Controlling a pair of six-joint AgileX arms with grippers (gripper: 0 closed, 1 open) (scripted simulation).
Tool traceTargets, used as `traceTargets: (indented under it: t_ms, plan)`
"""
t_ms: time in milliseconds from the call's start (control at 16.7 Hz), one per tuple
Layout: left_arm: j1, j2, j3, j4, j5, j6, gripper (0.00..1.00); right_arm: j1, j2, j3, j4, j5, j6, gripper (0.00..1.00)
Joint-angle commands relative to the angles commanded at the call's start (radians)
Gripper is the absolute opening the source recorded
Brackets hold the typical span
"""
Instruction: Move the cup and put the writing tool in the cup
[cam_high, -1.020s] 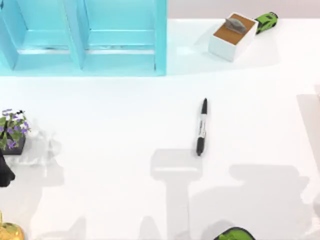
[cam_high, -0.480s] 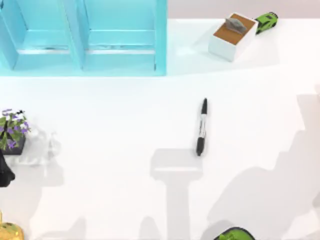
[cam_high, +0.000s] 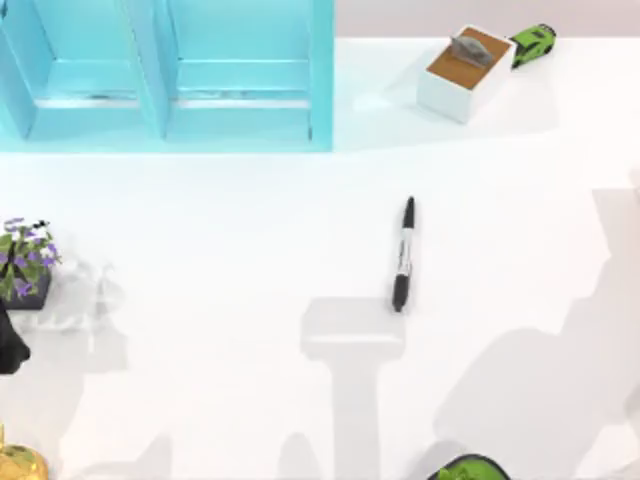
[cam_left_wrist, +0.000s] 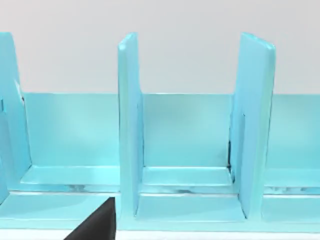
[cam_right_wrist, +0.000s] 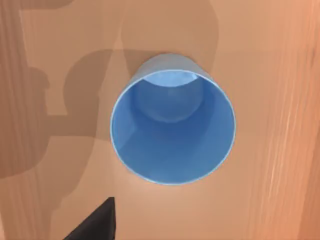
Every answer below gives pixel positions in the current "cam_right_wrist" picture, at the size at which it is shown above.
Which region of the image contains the blue cup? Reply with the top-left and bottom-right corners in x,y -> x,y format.
109,53 -> 237,186

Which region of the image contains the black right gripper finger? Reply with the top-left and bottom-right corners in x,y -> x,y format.
61,196 -> 117,240

